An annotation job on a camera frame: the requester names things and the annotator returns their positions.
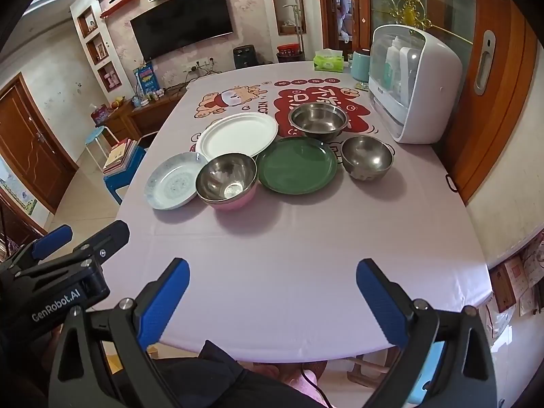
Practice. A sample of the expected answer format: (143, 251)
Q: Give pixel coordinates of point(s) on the wide steel bowl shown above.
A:
(318, 119)

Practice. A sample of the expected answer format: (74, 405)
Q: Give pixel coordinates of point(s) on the wooden television cabinet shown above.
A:
(144, 114)

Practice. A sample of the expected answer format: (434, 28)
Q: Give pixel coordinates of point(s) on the colourful poster board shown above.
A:
(144, 78)

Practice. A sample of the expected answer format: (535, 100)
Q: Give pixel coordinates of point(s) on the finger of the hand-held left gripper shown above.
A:
(53, 242)
(108, 238)

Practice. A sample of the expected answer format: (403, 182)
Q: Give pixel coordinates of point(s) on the blue patterned plate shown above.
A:
(170, 185)

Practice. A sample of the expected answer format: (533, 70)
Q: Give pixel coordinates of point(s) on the built-in wall niche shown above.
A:
(287, 4)
(100, 46)

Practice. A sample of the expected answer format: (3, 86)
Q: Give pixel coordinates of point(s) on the round light blue stool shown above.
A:
(97, 135)

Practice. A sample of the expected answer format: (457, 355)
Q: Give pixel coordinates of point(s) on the red container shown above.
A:
(290, 54)

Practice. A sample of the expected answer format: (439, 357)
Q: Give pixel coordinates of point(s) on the red wall shelf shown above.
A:
(121, 5)

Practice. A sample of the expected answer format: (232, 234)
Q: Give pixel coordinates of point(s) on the wall television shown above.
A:
(182, 21)

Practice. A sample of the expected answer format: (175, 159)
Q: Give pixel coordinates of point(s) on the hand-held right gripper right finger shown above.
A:
(382, 306)

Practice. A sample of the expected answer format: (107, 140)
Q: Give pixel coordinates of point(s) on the white printed sack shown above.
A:
(533, 272)

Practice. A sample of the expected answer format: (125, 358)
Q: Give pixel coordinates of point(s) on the light blue heart stool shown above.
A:
(425, 384)

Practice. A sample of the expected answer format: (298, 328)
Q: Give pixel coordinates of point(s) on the white bottle sterilizer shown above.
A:
(433, 85)

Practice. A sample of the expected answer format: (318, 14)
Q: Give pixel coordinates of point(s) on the green plate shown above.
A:
(297, 163)

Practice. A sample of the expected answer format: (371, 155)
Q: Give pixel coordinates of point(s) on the teal cup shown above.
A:
(360, 68)

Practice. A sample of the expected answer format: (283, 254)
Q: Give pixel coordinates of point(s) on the wooden sliding door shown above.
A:
(510, 93)

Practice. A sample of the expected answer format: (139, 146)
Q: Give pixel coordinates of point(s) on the green tissue box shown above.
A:
(328, 63)

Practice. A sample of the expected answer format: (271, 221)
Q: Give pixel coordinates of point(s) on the dark cloth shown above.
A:
(221, 374)

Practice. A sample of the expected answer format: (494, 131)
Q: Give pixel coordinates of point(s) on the pink steel bowl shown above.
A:
(225, 178)

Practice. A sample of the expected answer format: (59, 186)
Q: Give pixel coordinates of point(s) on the pink tissue box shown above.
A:
(99, 115)

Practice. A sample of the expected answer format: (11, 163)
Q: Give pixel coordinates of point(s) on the cardboard box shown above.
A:
(505, 284)

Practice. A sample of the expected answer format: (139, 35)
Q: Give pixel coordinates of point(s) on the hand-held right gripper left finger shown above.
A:
(166, 301)

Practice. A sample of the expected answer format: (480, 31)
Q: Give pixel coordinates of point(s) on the stack of books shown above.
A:
(120, 155)

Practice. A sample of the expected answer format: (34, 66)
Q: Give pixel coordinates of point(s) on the printed pink tablecloth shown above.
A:
(276, 242)

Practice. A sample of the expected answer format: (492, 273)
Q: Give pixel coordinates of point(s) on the wooden room door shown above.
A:
(29, 144)

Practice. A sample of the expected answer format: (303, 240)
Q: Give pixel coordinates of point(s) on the white plate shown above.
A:
(238, 136)

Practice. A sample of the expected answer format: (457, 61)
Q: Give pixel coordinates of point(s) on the black heater appliance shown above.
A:
(243, 57)

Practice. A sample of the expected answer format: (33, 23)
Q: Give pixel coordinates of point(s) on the small steel bowl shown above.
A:
(367, 157)

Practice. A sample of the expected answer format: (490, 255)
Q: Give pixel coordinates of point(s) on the blue plastic stool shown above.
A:
(125, 180)

